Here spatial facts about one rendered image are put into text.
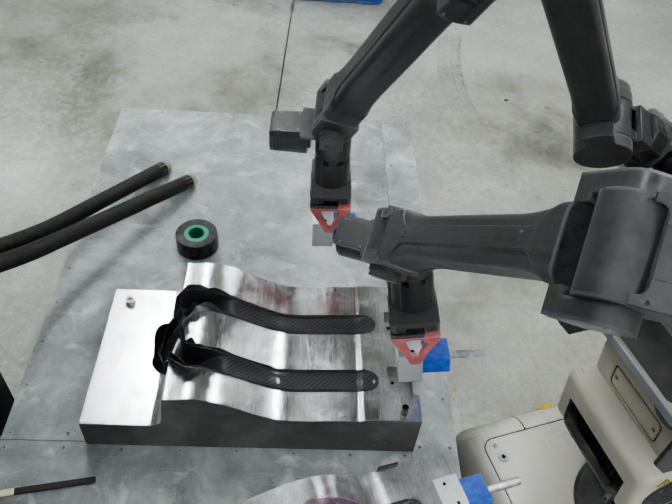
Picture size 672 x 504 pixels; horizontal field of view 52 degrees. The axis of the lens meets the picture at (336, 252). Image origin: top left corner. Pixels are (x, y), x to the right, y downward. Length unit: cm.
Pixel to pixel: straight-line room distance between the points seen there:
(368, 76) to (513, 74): 278
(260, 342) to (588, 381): 57
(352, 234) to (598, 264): 46
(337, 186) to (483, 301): 137
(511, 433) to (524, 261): 128
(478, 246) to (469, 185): 226
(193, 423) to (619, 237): 73
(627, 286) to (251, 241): 99
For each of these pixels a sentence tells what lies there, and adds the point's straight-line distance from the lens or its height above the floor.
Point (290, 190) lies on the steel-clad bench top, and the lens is 148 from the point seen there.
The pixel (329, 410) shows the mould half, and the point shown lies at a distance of 103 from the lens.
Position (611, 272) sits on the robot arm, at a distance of 47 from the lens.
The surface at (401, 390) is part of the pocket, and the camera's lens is 109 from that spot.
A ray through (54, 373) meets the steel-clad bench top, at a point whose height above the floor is 80.
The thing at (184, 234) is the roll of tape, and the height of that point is 83.
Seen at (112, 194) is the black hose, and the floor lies 85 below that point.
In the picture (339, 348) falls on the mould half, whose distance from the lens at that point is 109.
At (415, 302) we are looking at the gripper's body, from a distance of 91.
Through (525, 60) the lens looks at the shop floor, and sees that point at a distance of 378.
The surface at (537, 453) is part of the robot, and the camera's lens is 179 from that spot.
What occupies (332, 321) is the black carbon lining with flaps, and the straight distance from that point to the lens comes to 113.
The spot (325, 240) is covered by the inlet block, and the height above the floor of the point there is 92.
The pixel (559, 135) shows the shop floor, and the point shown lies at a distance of 327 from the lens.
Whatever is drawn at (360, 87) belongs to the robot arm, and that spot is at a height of 129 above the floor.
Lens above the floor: 177
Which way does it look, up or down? 46 degrees down
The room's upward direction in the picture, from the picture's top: 5 degrees clockwise
